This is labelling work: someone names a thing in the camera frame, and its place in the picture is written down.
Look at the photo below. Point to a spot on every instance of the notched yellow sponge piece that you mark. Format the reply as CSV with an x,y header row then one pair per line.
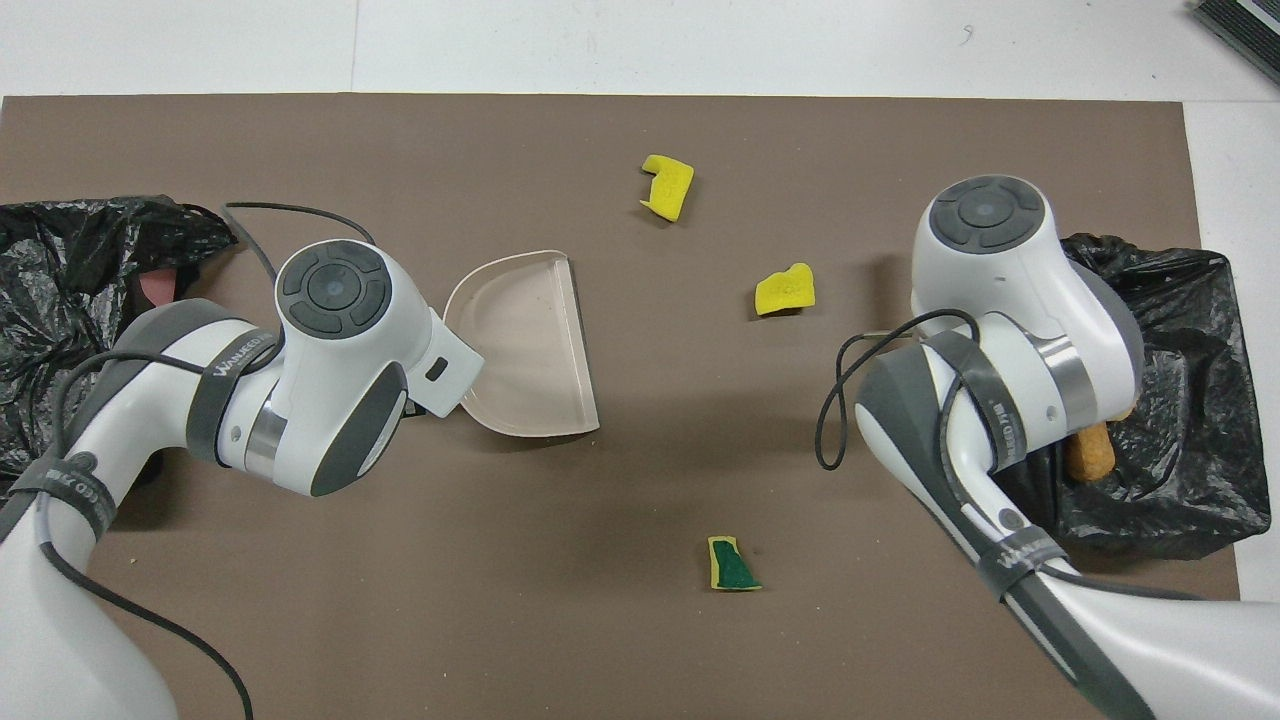
x,y
670,190

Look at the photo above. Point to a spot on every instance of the black ribbed device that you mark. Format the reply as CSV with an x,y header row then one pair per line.
x,y
1245,30

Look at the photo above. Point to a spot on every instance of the yellow green sponge piece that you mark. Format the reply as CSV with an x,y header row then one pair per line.
x,y
735,568

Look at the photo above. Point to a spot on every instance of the black bag on pink bin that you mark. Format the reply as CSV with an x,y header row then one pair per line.
x,y
60,280

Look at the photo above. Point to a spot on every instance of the pink plastic bin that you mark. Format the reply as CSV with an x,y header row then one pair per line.
x,y
155,290

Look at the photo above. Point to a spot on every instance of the beige plastic dustpan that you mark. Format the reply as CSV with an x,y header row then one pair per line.
x,y
520,350

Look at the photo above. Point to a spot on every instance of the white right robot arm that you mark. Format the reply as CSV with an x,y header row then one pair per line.
x,y
1000,280

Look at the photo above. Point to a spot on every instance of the brown table mat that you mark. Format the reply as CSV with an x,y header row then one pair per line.
x,y
600,480

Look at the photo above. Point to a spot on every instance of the right black trash bag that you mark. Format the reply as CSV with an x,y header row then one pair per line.
x,y
1180,330

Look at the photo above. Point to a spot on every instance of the brown fried nugget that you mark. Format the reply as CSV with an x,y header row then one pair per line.
x,y
1090,455

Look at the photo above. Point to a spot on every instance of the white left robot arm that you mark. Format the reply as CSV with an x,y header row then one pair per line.
x,y
330,350

